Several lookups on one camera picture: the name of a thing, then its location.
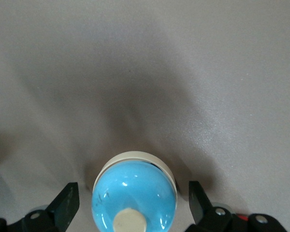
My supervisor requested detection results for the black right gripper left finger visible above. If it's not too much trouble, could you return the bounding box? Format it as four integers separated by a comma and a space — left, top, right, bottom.
0, 182, 80, 232

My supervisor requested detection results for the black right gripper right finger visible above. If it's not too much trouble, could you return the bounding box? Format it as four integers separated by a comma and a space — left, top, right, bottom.
186, 181, 287, 232

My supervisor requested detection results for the blue desk bell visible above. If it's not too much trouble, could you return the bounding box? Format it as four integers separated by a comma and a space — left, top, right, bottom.
91, 151, 178, 232

